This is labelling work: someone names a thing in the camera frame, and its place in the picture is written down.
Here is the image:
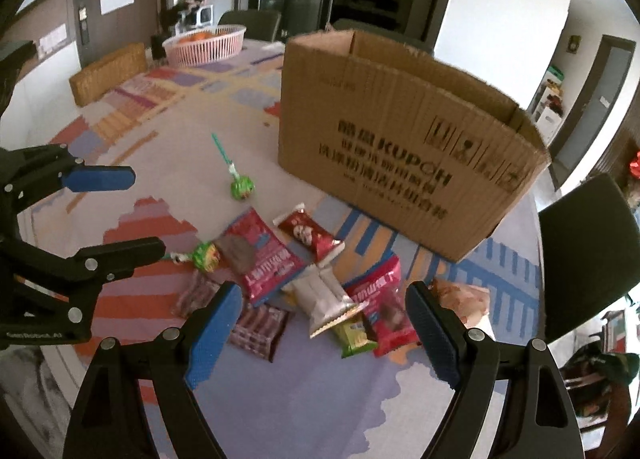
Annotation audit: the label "pink plastic basket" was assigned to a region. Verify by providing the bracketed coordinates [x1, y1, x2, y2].
[162, 24, 248, 67]

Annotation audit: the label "pink snack packet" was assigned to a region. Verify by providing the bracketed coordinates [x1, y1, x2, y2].
[214, 208, 307, 304]

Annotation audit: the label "green lollipop with white stick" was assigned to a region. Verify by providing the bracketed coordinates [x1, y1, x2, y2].
[167, 241, 222, 272]

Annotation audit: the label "woven wicker box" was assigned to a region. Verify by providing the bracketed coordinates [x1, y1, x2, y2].
[69, 43, 149, 107]

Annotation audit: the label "black chair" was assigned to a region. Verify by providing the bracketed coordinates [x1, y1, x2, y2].
[537, 173, 640, 345]

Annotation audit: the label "white snack packet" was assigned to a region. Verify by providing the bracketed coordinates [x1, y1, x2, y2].
[287, 264, 371, 340]

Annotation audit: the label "green snack packet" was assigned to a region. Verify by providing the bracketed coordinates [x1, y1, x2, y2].
[332, 316, 379, 359]

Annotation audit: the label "green lollipop with teal stick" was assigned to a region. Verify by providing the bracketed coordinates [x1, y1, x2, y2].
[211, 133, 257, 201]

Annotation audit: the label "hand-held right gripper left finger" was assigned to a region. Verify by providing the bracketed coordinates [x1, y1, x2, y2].
[62, 281, 243, 459]

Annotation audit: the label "grey door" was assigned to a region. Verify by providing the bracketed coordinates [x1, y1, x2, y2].
[552, 35, 636, 190]

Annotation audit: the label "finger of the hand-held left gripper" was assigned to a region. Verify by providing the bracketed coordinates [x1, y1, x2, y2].
[0, 143, 136, 220]
[0, 237, 166, 322]

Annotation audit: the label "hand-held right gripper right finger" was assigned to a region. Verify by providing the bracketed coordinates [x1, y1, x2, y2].
[406, 281, 586, 459]

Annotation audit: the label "brown striped snack packet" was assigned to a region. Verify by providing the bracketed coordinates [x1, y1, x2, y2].
[172, 269, 221, 318]
[227, 301, 291, 364]

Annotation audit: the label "small dark red snack packet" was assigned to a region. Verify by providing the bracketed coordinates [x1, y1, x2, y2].
[273, 204, 346, 262]

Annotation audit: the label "brown cardboard box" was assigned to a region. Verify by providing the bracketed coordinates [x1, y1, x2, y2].
[277, 29, 551, 263]

